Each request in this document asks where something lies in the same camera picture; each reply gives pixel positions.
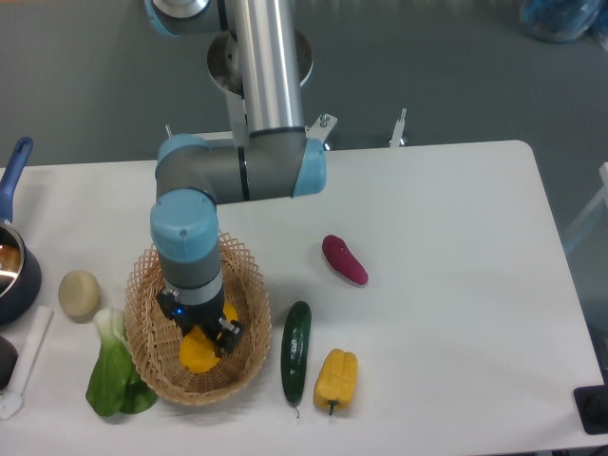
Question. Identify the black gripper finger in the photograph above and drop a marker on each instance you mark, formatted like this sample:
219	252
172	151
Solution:
170	307
224	335

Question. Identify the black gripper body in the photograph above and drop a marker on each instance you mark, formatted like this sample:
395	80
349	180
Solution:
198	314

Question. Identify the yellow mango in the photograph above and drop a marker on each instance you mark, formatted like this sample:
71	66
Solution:
198	354

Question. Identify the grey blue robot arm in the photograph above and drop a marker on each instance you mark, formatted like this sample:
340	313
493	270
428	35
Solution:
271	157

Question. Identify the woven wicker basket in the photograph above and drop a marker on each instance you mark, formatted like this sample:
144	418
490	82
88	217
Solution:
154	341

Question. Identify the dark green cucumber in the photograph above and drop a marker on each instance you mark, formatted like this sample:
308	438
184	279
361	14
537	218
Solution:
294	353

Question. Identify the beige round bun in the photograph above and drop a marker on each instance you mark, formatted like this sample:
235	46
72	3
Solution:
79	295

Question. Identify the green bok choy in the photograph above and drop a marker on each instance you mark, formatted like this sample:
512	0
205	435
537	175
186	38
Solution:
114	384

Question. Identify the yellow bell pepper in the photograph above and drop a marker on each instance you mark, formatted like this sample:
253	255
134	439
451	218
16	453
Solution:
335	385

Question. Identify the purple sweet potato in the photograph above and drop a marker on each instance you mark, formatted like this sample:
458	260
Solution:
341	259

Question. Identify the dark blue saucepan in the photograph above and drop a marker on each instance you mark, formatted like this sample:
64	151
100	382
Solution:
21	275

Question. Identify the dark round object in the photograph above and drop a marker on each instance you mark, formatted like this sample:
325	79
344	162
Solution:
8	359

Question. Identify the white plastic utensil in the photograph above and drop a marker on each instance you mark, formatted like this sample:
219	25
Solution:
12	397

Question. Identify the black device at edge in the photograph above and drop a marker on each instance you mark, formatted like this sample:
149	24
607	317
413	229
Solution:
591	403

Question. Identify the blue plastic bag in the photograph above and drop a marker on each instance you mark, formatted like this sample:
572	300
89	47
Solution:
559	22

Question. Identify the white table clamp bracket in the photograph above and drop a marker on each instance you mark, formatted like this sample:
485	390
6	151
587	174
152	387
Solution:
398	137

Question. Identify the white metal frame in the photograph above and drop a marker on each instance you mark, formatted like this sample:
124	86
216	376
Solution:
589	217

